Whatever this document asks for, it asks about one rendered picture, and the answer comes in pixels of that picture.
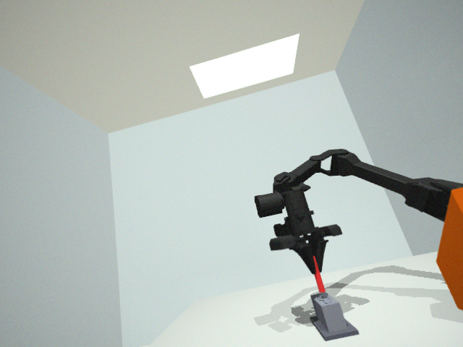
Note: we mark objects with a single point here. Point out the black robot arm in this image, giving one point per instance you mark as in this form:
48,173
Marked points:
427,195

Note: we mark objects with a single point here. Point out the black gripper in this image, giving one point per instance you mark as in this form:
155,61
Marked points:
301,223

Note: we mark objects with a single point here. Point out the red peg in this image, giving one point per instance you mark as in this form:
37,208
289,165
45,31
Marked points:
318,278

